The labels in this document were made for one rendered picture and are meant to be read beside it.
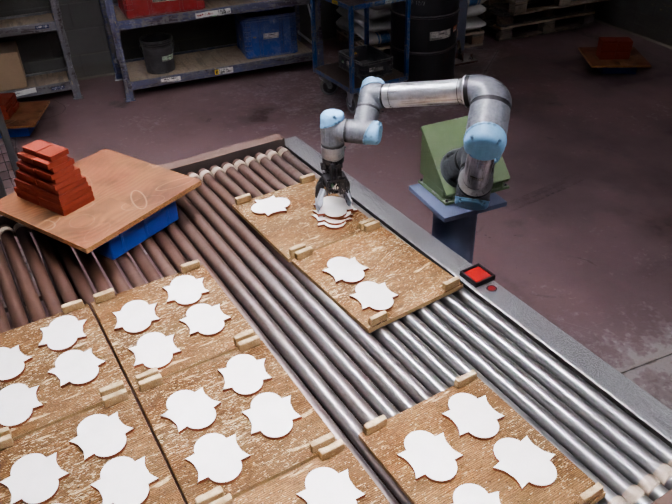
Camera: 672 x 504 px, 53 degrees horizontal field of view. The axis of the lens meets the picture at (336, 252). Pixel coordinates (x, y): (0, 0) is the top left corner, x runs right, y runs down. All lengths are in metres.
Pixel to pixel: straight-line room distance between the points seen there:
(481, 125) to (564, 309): 1.76
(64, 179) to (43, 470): 1.00
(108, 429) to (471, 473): 0.83
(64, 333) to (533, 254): 2.64
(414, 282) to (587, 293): 1.77
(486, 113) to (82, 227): 1.28
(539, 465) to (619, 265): 2.47
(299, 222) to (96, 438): 1.02
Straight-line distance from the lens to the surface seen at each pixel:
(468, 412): 1.66
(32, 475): 1.68
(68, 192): 2.34
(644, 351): 3.42
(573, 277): 3.77
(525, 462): 1.58
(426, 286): 2.02
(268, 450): 1.59
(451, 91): 2.07
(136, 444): 1.67
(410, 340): 1.86
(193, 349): 1.86
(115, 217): 2.29
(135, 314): 2.00
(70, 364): 1.90
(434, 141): 2.58
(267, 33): 6.41
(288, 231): 2.27
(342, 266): 2.08
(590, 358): 1.90
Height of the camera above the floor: 2.16
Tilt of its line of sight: 35 degrees down
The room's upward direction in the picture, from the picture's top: 2 degrees counter-clockwise
